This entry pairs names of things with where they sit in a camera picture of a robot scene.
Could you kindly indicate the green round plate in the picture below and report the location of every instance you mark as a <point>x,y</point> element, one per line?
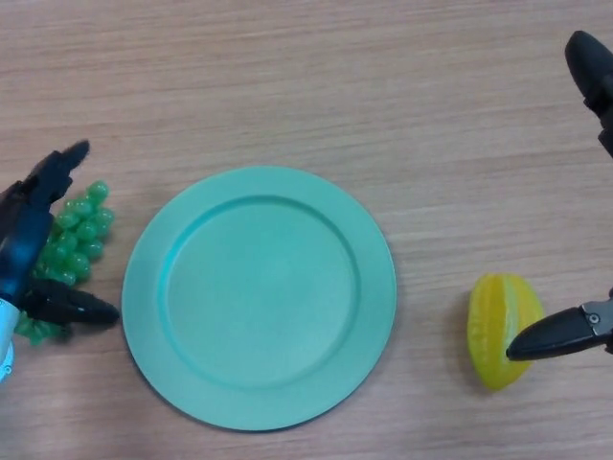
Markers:
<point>258,297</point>

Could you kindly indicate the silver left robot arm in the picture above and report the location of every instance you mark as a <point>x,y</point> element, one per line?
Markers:
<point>6,345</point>

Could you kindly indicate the green grape bunch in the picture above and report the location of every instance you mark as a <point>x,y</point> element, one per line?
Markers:
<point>79,239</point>

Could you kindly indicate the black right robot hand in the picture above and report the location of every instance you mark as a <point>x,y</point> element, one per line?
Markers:
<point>551,338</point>

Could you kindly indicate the yellow starfruit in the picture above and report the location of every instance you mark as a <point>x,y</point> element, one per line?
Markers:
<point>493,326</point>

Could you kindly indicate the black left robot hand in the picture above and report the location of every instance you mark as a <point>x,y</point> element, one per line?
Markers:
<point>24,230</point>

